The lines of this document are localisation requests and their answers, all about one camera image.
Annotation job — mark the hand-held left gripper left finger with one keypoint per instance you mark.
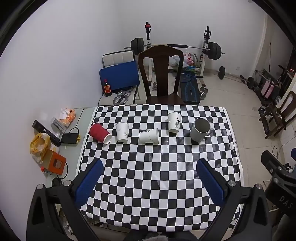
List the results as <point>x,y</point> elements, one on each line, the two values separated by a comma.
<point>89,183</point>

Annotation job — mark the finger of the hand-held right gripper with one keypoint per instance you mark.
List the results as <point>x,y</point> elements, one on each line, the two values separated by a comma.
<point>274,162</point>

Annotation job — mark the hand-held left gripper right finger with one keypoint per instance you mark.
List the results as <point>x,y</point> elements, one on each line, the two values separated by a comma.
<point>211,183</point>

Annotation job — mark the red paper cup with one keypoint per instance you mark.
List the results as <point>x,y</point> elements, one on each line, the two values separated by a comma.
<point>99,133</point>

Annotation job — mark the white paper cup large print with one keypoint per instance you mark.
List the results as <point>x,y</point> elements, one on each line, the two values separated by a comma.
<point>174,122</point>

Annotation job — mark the orange cardboard box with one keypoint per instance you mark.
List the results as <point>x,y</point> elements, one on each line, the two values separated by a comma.
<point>54,162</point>

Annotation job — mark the black power pack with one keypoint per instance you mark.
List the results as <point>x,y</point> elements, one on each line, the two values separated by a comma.
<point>69,138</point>

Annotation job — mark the wooden armchair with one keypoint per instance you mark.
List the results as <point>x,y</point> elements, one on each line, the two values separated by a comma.
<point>282,111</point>

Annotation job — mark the white ceramic mug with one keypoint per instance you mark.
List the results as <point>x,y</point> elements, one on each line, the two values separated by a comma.
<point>198,132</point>

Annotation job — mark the black white checkered tablecloth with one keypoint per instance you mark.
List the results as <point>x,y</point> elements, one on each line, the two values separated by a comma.
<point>152,176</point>

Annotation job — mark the yellow plastic bag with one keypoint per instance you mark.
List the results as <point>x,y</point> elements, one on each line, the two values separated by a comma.
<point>39,146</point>

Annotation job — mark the black cylinder tube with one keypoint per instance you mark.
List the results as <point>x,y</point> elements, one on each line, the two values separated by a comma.
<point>46,132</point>

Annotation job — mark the grey small box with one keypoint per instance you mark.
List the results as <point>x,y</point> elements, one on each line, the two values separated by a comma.
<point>57,124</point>

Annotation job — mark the orange snack packet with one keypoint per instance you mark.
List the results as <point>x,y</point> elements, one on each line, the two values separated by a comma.
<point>68,115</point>

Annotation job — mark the pink bag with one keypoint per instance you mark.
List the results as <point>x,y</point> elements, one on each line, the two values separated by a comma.
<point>267,89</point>

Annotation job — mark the black exercise machine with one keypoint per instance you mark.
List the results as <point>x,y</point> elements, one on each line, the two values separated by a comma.
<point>268,88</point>

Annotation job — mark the chrome metal rings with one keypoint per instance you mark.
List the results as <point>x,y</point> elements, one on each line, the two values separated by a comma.
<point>121,97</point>

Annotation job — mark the chrome dumbbell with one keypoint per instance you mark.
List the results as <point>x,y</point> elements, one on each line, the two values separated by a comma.
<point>154,87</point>
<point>204,91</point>

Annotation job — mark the black weight bench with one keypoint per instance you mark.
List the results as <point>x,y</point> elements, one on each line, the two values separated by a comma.
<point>190,91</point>

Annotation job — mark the dark bottle orange label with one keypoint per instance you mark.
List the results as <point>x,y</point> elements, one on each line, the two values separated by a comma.
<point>107,90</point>

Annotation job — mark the small barbell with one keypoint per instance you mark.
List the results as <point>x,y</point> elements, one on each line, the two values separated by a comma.
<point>222,72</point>

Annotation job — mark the blue board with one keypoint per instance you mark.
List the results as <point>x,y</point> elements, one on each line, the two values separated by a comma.
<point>119,76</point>

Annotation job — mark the dark wooden chair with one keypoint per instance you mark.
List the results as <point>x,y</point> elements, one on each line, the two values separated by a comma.
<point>161,69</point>

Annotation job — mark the white plastic bag red print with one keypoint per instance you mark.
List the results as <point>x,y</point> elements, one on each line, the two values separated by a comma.
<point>188,60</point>

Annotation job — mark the black barbell with plates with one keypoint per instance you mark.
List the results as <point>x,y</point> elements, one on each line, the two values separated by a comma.
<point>214,52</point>

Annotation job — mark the white bench press rack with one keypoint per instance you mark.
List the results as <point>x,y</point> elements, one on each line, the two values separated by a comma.
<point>204,55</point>

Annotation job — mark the white padded chair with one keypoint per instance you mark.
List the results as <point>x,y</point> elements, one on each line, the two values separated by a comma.
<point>115,58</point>

